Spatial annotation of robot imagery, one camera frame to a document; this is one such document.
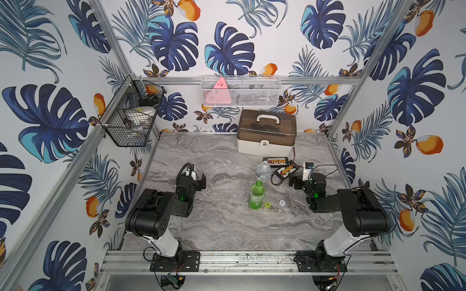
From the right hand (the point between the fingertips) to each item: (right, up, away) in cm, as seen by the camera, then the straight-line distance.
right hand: (299, 172), depth 97 cm
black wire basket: (-83, +26, -14) cm, 88 cm away
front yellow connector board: (-6, 0, +5) cm, 8 cm away
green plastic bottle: (-24, -9, -10) cm, 28 cm away
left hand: (-56, +1, -3) cm, 56 cm away
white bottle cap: (-11, -14, -7) cm, 19 cm away
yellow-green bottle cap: (-18, -15, -7) cm, 25 cm away
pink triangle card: (-42, +40, -7) cm, 58 cm away
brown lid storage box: (-18, +21, 0) cm, 28 cm away
